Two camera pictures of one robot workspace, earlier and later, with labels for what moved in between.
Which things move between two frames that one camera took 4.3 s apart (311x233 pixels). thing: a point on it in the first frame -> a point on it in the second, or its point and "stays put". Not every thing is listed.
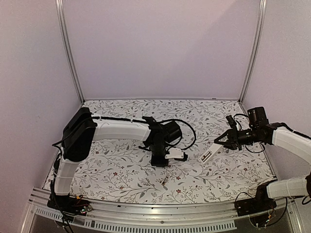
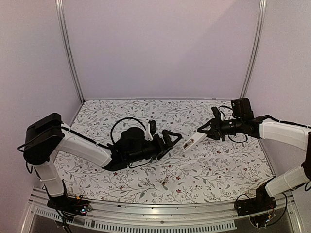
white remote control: (212, 151) -> (196, 138)
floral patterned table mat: (119, 172) stays put
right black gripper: (233, 139) -> (217, 128)
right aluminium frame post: (261, 16) stays put
